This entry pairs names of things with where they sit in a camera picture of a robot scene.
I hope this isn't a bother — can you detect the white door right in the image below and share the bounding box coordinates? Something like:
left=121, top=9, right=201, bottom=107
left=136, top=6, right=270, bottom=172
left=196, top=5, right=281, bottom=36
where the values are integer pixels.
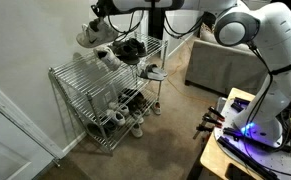
left=0, top=90, right=65, bottom=180

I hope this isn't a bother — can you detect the dark grey shoe pair member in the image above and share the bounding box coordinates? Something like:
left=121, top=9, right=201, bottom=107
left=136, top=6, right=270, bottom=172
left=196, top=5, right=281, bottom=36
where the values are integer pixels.
left=96, top=117, right=117, bottom=131

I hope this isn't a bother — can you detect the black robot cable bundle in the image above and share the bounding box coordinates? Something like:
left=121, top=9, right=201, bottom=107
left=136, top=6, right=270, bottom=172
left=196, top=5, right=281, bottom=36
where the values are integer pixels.
left=106, top=9, right=216, bottom=41

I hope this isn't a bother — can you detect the black orange clamp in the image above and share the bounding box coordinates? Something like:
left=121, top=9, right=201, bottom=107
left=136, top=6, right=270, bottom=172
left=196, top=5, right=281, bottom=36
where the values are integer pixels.
left=202, top=106, right=225, bottom=128

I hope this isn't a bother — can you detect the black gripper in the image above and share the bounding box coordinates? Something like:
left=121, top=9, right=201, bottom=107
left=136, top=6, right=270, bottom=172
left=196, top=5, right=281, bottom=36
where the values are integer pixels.
left=91, top=0, right=113, bottom=17

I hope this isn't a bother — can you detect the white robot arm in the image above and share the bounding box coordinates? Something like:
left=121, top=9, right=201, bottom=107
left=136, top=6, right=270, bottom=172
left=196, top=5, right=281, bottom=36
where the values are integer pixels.
left=91, top=0, right=291, bottom=147

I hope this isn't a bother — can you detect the white grey sneaker floor left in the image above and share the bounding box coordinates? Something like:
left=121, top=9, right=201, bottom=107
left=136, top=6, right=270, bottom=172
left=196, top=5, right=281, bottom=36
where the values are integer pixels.
left=131, top=123, right=143, bottom=138

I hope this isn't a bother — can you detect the black shoe right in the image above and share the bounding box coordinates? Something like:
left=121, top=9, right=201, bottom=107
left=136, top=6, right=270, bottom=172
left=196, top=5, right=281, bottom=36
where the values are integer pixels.
left=128, top=38, right=147, bottom=57

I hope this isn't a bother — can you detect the white Nike sneaker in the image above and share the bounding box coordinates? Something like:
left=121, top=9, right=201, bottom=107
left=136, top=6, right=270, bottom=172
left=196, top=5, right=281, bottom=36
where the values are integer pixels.
left=76, top=18, right=118, bottom=48

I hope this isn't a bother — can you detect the grey sneaker orange insole rack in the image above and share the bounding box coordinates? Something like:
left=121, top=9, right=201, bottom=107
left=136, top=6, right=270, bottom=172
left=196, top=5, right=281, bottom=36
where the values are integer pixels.
left=142, top=105, right=150, bottom=116

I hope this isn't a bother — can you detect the dark brown shoe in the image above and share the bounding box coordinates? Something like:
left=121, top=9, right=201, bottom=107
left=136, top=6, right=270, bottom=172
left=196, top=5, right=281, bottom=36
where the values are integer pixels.
left=130, top=92, right=146, bottom=111

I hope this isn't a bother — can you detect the black shoe left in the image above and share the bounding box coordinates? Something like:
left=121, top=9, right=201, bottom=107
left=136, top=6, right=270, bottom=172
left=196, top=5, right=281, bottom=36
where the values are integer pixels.
left=113, top=42, right=140, bottom=65

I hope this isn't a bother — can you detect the chrome wire shoe rack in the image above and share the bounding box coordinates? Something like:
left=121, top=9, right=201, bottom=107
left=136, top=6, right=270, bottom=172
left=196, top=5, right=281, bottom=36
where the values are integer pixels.
left=47, top=31, right=169, bottom=153

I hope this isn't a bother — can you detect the white sneaker blue insole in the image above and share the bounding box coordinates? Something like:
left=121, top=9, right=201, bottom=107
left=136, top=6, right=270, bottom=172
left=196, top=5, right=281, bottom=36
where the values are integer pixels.
left=106, top=109, right=125, bottom=126

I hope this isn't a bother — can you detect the black shoe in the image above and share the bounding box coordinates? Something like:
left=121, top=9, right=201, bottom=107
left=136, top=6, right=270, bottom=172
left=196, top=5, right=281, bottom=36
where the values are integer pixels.
left=113, top=42, right=140, bottom=65
left=128, top=38, right=147, bottom=57

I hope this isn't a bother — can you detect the yellow extension cord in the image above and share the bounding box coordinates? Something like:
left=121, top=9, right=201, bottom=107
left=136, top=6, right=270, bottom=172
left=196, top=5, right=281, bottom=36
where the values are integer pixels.
left=164, top=46, right=219, bottom=103

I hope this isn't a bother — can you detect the grey sneaker orange insole floor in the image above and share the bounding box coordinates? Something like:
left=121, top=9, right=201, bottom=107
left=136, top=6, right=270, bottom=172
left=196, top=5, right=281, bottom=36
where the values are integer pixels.
left=152, top=101, right=161, bottom=115

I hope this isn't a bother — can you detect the white grey sneaker floor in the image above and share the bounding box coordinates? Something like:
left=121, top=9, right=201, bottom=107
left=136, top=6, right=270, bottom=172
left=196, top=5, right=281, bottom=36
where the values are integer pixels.
left=132, top=111, right=144, bottom=124
left=131, top=123, right=143, bottom=138

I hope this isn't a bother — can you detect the wooden table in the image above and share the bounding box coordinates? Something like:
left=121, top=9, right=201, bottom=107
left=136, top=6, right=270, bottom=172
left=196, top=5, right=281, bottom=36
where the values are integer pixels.
left=199, top=87, right=291, bottom=180

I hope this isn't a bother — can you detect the right grey black slide sandal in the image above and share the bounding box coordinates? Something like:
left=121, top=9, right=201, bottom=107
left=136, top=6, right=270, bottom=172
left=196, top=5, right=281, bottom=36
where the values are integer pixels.
left=148, top=64, right=168, bottom=77

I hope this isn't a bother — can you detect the black striped sneaker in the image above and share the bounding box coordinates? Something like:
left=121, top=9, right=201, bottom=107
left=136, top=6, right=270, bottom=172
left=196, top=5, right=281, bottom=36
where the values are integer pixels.
left=118, top=88, right=138, bottom=104

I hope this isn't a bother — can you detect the grey sofa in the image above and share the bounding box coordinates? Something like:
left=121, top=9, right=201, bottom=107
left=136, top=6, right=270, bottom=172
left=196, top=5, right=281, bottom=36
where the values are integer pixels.
left=185, top=24, right=267, bottom=94

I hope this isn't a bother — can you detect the white sneaker bottom shelf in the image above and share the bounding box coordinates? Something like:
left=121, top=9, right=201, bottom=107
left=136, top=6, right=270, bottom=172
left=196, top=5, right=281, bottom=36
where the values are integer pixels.
left=108, top=102, right=129, bottom=116

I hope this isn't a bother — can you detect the white grey sneaker floor right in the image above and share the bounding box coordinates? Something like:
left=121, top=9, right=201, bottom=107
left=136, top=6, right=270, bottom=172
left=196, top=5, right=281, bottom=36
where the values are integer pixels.
left=132, top=111, right=144, bottom=124

